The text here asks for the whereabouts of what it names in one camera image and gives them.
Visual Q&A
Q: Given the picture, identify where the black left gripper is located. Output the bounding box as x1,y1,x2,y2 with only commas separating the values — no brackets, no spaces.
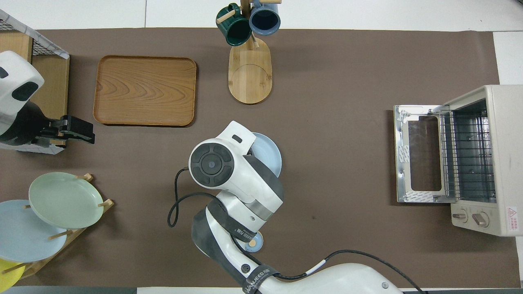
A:
32,115,96,148

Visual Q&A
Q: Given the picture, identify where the light blue serving plate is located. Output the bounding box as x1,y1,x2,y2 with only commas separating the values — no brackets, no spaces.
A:
249,133,282,178

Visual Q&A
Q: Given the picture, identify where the cream toaster oven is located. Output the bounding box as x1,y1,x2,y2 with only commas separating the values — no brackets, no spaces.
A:
393,85,523,237

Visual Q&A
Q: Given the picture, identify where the wooden two-tier shelf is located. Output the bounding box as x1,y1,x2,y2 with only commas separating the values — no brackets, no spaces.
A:
0,31,70,155

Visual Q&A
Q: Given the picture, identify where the pale green plate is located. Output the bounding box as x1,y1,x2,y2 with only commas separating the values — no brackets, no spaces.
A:
29,172,105,229

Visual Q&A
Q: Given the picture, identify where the wooden serving tray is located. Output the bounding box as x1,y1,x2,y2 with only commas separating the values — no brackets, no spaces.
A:
93,56,197,127

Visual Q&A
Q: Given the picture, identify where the wooden plate rack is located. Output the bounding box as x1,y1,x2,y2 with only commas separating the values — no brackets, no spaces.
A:
0,174,115,280

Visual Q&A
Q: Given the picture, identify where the light blue racked plate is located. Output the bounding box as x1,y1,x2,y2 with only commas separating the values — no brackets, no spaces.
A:
0,199,68,263

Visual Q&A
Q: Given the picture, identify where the yellow plate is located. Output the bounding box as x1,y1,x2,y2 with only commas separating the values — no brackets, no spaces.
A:
0,258,26,292

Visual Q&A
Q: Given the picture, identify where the wooden mug tree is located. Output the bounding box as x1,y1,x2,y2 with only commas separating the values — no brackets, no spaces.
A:
217,0,282,105

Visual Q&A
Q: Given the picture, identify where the dark green mug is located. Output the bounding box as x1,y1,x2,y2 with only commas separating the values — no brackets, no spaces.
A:
216,3,253,47

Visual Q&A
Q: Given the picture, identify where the blue mug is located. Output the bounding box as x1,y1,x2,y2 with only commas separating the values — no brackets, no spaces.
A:
249,0,282,36

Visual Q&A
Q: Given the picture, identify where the brown table mat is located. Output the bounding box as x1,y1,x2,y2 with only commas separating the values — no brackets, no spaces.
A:
0,28,519,288

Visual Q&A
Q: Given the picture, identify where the black wire basket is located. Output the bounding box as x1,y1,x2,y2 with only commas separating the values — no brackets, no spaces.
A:
0,18,56,56

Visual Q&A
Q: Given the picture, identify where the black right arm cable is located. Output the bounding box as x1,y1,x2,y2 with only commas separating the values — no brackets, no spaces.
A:
168,167,428,294

